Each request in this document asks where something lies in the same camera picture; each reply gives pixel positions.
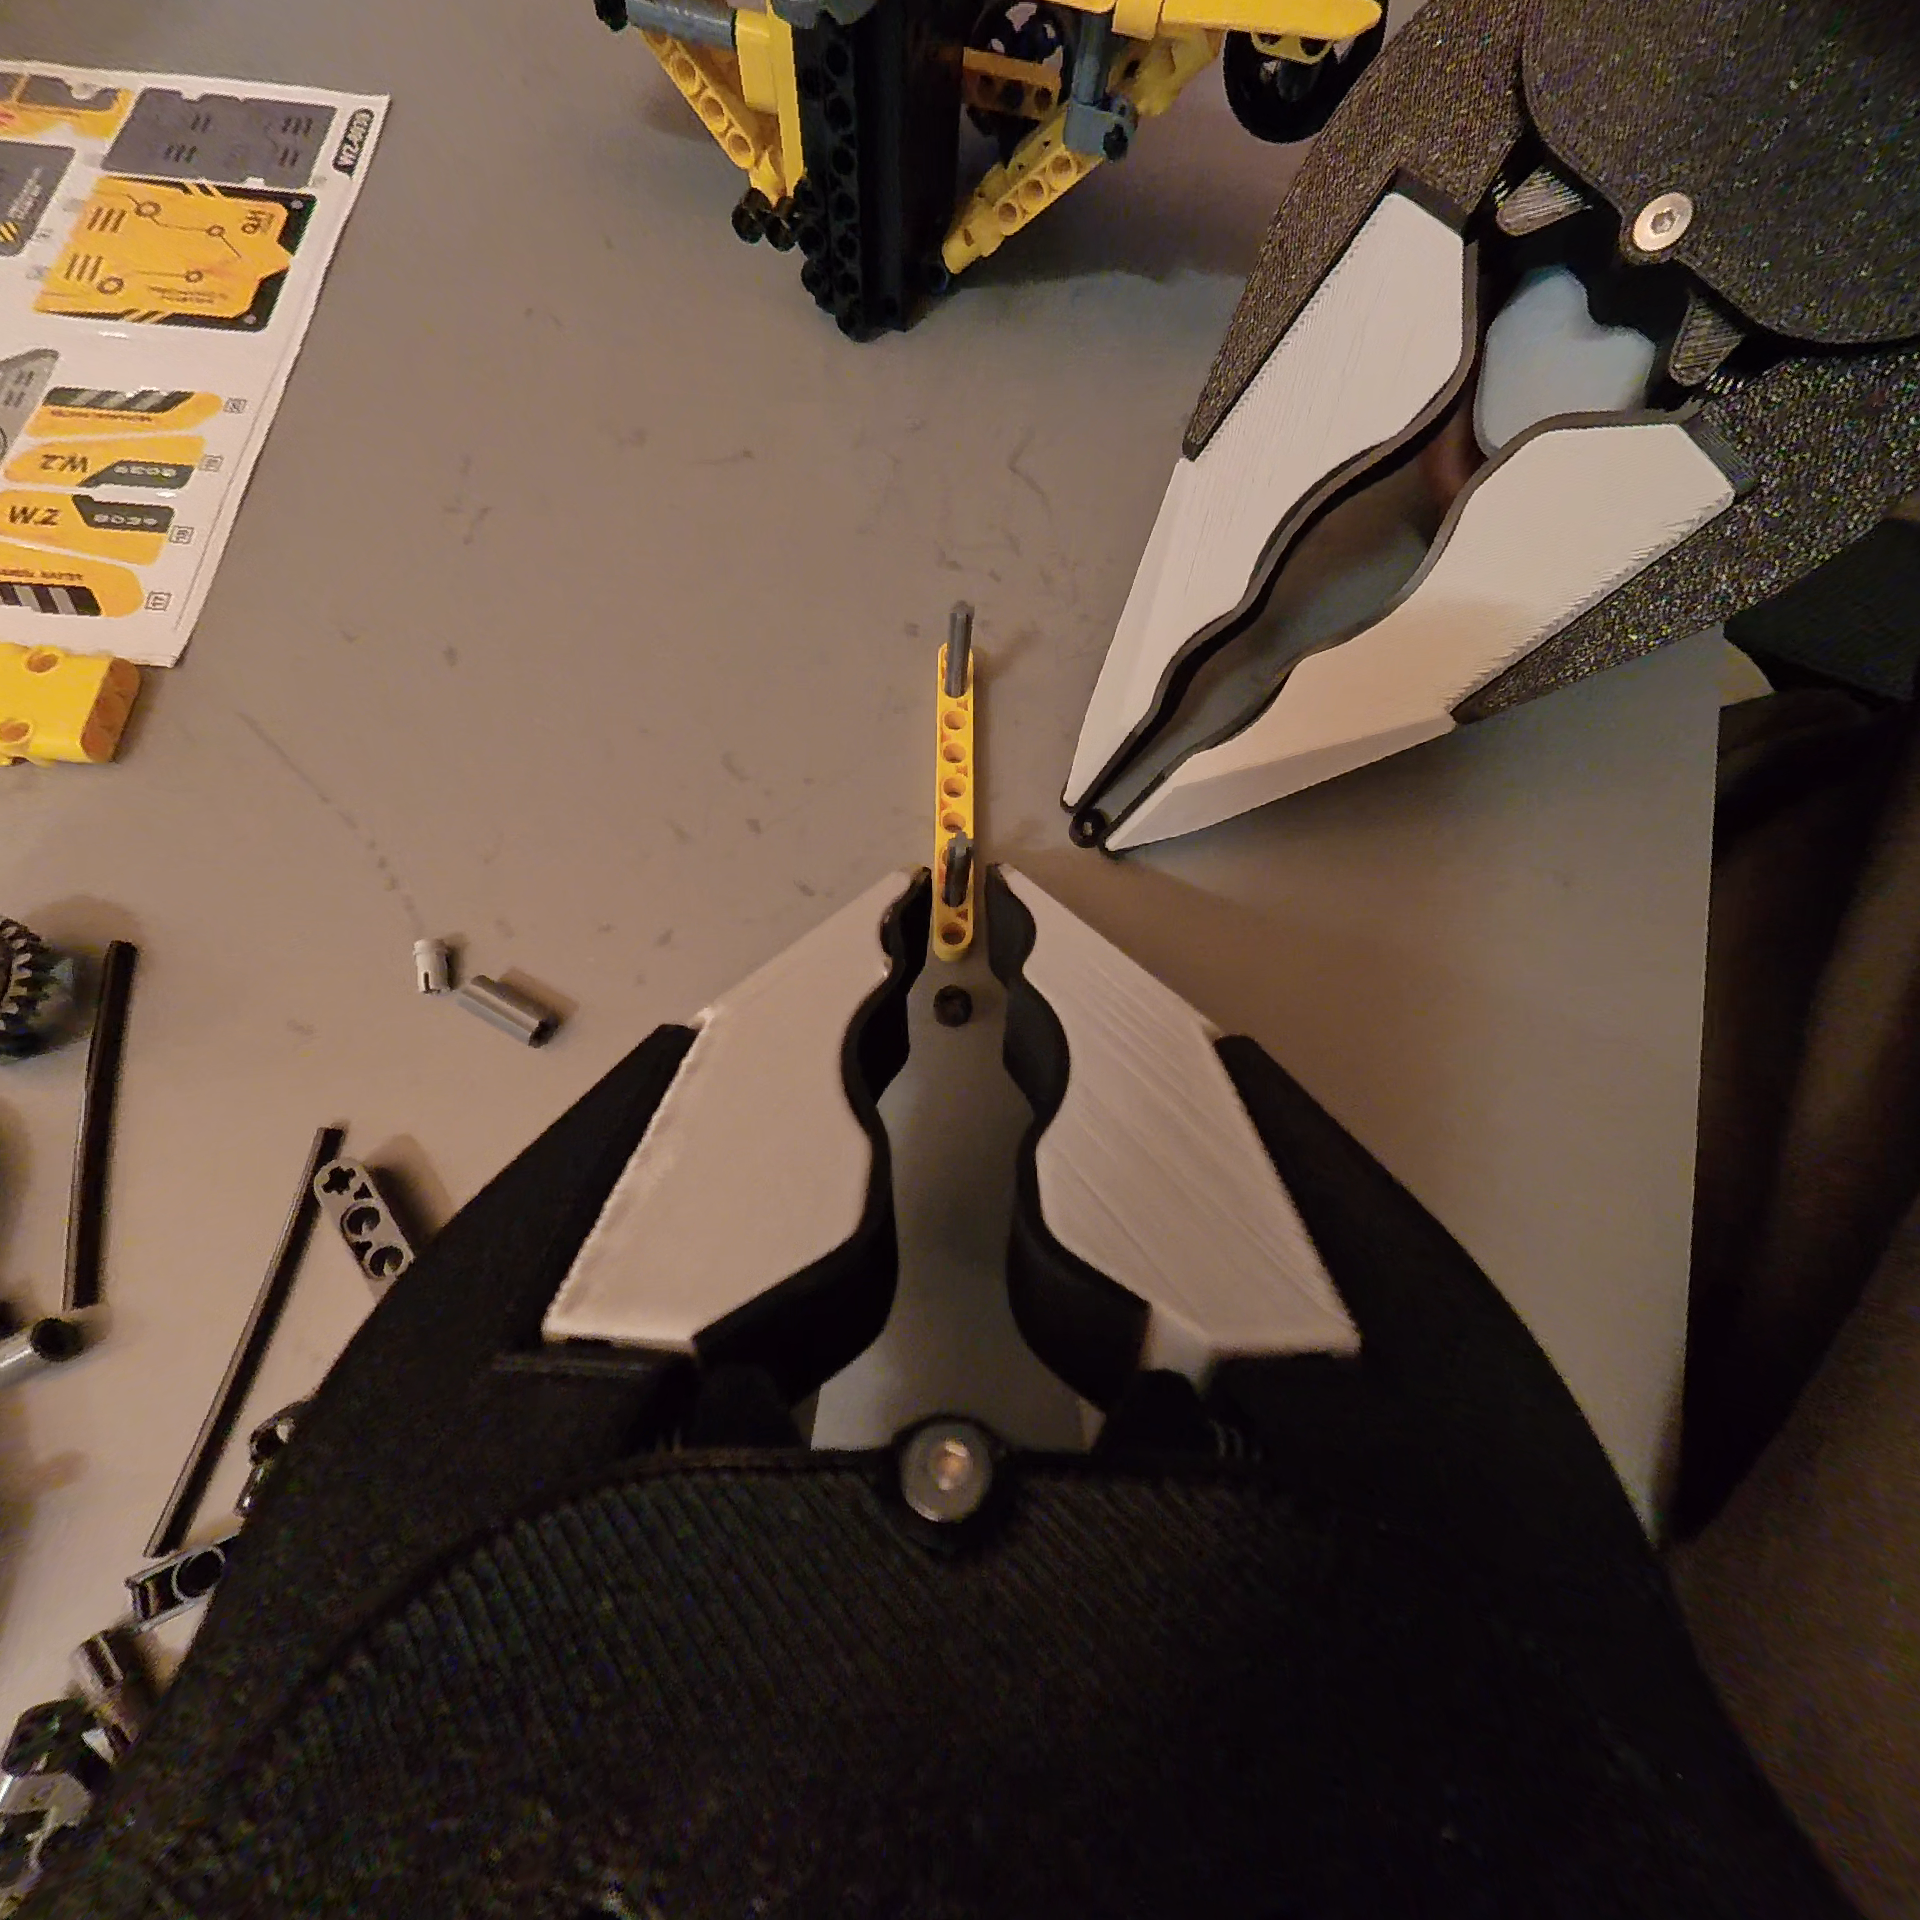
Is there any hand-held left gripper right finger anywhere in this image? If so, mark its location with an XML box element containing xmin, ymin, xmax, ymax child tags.
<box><xmin>993</xmin><ymin>866</ymin><xmax>1360</xmax><ymax>1406</ymax></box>

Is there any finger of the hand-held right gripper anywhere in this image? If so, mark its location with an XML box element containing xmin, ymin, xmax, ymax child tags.
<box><xmin>1060</xmin><ymin>177</ymin><xmax>1479</xmax><ymax>850</ymax></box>
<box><xmin>1099</xmin><ymin>268</ymin><xmax>1755</xmax><ymax>859</ymax></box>

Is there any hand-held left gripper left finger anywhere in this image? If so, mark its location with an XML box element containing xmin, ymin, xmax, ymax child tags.
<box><xmin>537</xmin><ymin>868</ymin><xmax>932</xmax><ymax>1355</ymax></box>

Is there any yellow thin beam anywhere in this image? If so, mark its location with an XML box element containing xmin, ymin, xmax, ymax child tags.
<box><xmin>931</xmin><ymin>643</ymin><xmax>986</xmax><ymax>968</ymax></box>

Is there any yellow toy vehicle model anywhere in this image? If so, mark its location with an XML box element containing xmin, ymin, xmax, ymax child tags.
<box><xmin>590</xmin><ymin>0</ymin><xmax>1387</xmax><ymax>344</ymax></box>

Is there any grey elbow piece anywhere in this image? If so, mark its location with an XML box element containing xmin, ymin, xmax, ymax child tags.
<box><xmin>0</xmin><ymin>1299</ymin><xmax>113</xmax><ymax>1387</ymax></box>

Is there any dark grey angled beam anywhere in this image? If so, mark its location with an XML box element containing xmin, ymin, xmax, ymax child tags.
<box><xmin>313</xmin><ymin>1157</ymin><xmax>418</xmax><ymax>1279</ymax></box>

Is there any thin black rod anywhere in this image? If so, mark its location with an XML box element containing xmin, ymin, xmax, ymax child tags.
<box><xmin>141</xmin><ymin>1125</ymin><xmax>348</xmax><ymax>1557</ymax></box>

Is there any thick black rod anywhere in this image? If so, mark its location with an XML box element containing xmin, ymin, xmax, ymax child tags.
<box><xmin>59</xmin><ymin>942</ymin><xmax>141</xmax><ymax>1318</ymax></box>

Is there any pile of small building pieces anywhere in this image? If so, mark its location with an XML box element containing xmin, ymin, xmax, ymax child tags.
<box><xmin>0</xmin><ymin>1401</ymin><xmax>309</xmax><ymax>1869</ymax></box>

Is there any black bevel gear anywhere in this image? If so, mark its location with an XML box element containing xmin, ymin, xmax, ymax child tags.
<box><xmin>0</xmin><ymin>916</ymin><xmax>81</xmax><ymax>1062</ymax></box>

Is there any yellow rectangular panel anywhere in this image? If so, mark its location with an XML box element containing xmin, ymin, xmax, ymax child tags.
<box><xmin>0</xmin><ymin>647</ymin><xmax>143</xmax><ymax>769</ymax></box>

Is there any yellow sticker sheet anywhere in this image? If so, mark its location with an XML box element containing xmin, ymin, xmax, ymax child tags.
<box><xmin>0</xmin><ymin>60</ymin><xmax>393</xmax><ymax>670</ymax></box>

